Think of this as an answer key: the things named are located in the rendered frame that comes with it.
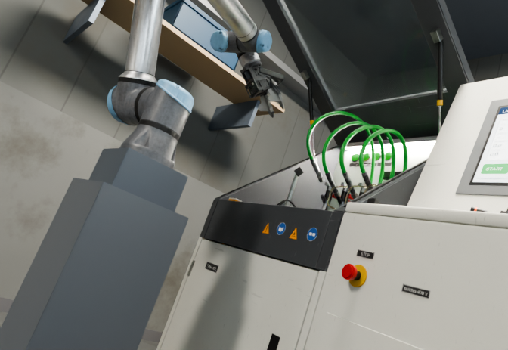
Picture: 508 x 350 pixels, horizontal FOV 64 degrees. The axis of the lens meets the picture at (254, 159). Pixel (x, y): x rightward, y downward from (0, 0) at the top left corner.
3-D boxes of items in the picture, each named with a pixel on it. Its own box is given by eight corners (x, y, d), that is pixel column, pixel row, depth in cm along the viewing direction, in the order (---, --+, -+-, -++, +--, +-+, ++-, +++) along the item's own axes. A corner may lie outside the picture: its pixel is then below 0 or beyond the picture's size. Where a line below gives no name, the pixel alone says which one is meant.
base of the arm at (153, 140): (131, 150, 100) (147, 113, 102) (109, 150, 112) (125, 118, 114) (181, 175, 108) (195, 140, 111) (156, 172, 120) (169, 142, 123)
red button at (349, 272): (335, 280, 94) (341, 258, 96) (346, 284, 96) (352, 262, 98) (352, 284, 90) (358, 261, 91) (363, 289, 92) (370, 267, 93)
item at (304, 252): (203, 237, 157) (218, 199, 161) (213, 241, 159) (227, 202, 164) (314, 268, 106) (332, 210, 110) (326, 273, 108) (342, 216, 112)
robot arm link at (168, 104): (161, 121, 104) (181, 75, 108) (126, 116, 112) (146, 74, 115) (188, 141, 114) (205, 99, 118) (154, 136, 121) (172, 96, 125)
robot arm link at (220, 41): (233, 29, 142) (251, 31, 151) (208, 29, 148) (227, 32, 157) (232, 52, 144) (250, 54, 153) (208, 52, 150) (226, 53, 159)
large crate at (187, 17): (204, 80, 322) (214, 57, 327) (236, 72, 289) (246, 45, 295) (143, 38, 290) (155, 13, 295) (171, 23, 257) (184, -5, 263)
